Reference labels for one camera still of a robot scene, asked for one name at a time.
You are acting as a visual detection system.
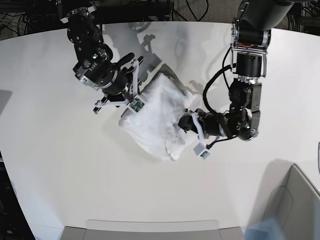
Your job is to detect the grey box right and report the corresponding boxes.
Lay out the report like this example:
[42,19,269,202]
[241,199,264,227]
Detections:
[261,165,320,240]

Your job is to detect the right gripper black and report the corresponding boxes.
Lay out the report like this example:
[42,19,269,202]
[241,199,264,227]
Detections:
[98,67,134,96]

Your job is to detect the grey tray bottom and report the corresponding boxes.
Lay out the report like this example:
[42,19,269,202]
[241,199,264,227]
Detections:
[61,219,245,240]

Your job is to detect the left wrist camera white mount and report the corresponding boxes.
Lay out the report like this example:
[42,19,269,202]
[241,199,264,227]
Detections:
[185,108,211,160]

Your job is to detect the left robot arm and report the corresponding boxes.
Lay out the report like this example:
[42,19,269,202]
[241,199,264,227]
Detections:
[178,0,295,141]

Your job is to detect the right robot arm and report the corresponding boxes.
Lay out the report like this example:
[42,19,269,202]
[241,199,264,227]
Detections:
[61,5,135,97]

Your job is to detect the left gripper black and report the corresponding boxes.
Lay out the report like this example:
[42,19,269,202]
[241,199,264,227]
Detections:
[178,108,225,139]

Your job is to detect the white T-shirt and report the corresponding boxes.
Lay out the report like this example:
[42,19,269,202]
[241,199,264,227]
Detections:
[118,73,201,163]

